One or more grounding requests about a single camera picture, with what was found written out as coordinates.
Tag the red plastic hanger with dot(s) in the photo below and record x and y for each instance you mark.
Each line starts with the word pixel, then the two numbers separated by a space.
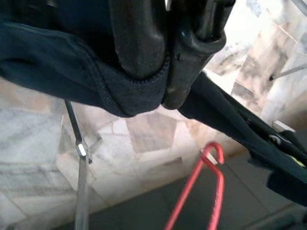
pixel 217 191

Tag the navy blue garment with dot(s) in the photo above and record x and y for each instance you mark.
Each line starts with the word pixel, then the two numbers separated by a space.
pixel 48 60

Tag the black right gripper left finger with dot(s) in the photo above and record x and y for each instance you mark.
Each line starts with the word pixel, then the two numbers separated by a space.
pixel 139 36

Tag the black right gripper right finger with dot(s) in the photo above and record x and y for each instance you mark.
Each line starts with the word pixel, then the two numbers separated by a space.
pixel 187 60

